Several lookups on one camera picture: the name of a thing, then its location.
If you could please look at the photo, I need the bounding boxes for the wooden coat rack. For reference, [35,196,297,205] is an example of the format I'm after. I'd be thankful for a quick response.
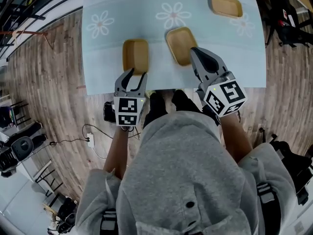
[0,29,55,50]

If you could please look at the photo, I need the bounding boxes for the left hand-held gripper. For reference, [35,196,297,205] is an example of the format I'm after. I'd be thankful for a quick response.
[113,68,148,127]

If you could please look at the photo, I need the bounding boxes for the black office chair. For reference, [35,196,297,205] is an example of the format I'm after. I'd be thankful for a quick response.
[263,0,313,48]

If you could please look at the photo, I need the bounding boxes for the black round-backed chair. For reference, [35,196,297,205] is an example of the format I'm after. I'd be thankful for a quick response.
[0,121,48,178]

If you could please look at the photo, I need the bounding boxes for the black looped power cable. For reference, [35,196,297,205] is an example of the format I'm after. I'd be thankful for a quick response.
[82,123,114,141]

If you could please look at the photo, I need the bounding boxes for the black adapter cable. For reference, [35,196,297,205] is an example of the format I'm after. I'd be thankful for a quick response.
[50,137,89,146]

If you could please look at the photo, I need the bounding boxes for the white power cable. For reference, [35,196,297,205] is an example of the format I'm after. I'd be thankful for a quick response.
[92,145,108,160]

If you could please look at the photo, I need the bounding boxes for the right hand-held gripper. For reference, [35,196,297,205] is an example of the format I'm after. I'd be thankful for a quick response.
[190,47,247,118]

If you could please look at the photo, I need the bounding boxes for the grey and black shoulder strap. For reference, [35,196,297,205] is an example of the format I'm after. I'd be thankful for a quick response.
[100,208,118,235]
[255,181,278,205]

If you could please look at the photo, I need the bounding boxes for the person's left forearm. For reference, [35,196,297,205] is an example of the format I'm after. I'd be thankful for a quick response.
[103,125,136,180]

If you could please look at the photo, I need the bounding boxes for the black metal railing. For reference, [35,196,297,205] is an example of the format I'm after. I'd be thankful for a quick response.
[0,0,86,61]

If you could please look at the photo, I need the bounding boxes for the person's grey hoodie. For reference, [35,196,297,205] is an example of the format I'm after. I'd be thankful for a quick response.
[74,110,300,235]

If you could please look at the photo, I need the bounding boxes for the black backpack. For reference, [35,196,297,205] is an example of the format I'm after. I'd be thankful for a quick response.
[268,133,313,205]

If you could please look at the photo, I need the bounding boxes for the light blue floral tablecloth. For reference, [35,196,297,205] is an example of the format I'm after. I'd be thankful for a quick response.
[82,0,267,95]

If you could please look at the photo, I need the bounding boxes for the black floor box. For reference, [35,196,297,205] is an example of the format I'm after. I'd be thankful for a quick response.
[103,101,118,124]

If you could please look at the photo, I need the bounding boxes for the wooden tray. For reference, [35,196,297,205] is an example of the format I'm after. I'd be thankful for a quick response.
[165,26,198,67]
[122,38,150,76]
[208,0,244,19]

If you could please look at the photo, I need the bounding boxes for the person's black trousers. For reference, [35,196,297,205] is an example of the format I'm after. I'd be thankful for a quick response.
[143,89,203,129]

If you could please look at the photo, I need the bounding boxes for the person's right forearm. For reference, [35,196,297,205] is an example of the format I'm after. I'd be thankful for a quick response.
[219,111,254,165]

